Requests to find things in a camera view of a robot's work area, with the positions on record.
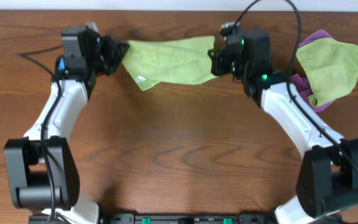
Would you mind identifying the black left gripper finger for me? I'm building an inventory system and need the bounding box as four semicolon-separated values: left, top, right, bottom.
109;38;130;64
104;60;121;76

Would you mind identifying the light green cloth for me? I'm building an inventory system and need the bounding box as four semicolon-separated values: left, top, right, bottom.
122;35;215;91

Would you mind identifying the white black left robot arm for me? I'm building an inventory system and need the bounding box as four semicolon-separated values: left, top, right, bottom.
4;22;129;223

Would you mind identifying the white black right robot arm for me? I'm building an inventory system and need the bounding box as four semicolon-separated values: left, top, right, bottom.
208;23;358;223

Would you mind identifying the purple cloth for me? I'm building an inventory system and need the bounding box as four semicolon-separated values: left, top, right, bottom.
290;29;333;113

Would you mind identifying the olive green cloth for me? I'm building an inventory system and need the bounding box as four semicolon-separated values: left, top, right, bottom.
296;37;358;107

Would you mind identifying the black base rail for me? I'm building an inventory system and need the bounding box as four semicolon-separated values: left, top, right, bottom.
27;213;342;224

